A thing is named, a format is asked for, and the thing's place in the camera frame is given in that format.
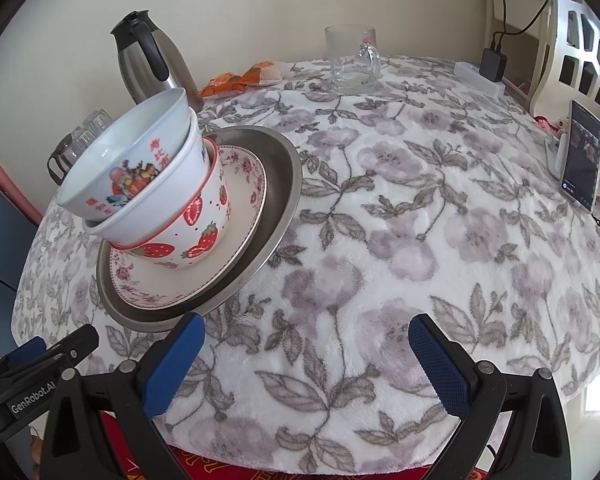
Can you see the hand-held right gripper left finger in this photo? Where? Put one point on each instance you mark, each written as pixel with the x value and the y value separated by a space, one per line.
pixel 175 365

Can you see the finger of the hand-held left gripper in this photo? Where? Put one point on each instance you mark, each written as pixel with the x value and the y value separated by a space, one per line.
pixel 27 349
pixel 80 340

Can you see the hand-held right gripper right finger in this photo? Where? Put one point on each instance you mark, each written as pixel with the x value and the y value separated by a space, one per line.
pixel 440 365

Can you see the strawberry print bowl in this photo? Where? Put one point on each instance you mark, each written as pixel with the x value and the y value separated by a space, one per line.
pixel 200 230

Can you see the small plain white bowl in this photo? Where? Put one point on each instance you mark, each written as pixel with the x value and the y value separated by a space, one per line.
pixel 180 185

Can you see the pink floral plate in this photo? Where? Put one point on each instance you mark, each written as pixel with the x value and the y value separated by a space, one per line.
pixel 240 195

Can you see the large white printed bowl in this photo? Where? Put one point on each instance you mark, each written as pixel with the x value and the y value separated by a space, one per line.
pixel 130 145

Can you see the stainless steel plate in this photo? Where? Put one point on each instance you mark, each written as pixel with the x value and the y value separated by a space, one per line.
pixel 280 180

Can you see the blue board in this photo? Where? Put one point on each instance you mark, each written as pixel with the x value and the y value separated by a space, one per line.
pixel 0 240

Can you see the salmon pink strip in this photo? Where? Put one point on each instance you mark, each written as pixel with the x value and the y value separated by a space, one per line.
pixel 15 192

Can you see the small clear drinking glass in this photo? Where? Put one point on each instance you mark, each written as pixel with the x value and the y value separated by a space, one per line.
pixel 99 121
pixel 82 139

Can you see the white phone stand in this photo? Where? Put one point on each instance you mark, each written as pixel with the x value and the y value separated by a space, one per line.
pixel 557 152

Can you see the smartphone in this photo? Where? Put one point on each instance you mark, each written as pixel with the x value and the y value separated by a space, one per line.
pixel 582 155

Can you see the stainless steel thermos jug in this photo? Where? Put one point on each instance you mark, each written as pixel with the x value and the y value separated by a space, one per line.
pixel 145 65

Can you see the orange snack packet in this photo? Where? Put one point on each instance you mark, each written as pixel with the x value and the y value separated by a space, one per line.
pixel 230 82

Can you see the white power strip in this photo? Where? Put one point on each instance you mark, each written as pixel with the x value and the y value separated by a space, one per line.
pixel 472 77

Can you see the black charger adapter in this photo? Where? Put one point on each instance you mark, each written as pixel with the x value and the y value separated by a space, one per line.
pixel 494 65

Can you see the clear glass mug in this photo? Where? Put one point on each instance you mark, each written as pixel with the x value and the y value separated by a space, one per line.
pixel 350 60

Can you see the white plastic chair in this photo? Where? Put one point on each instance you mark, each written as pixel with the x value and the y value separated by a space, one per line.
pixel 575 50

